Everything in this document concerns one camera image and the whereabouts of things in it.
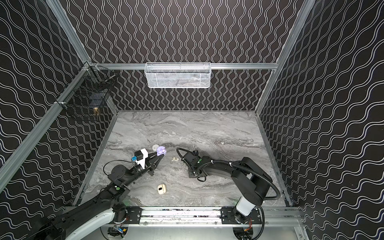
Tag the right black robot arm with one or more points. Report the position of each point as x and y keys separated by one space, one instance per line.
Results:
x=255 y=185

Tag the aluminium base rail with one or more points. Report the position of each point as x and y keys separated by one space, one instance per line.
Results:
x=201 y=217

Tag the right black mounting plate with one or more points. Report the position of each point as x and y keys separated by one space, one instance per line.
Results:
x=229 y=215

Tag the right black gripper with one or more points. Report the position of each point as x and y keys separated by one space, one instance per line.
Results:
x=190 y=165

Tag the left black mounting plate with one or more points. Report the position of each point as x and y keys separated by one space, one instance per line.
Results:
x=128 y=215

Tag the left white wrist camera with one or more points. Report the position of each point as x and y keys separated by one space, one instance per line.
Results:
x=139 y=158

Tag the white wire mesh basket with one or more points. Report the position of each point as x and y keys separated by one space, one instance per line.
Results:
x=178 y=75

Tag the black mounting plate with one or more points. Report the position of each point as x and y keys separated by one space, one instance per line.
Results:
x=128 y=215
x=229 y=215

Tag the white round charging case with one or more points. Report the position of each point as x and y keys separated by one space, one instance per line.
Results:
x=155 y=147

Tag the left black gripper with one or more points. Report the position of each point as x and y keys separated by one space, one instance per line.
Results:
x=148 y=166

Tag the black wire basket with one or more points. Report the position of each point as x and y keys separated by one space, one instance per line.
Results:
x=93 y=90

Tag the purple round charging case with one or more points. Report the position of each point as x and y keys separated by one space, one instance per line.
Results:
x=161 y=150

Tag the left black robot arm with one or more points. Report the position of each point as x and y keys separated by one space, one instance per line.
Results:
x=107 y=206

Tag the beige charging case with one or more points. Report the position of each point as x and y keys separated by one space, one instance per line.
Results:
x=161 y=189

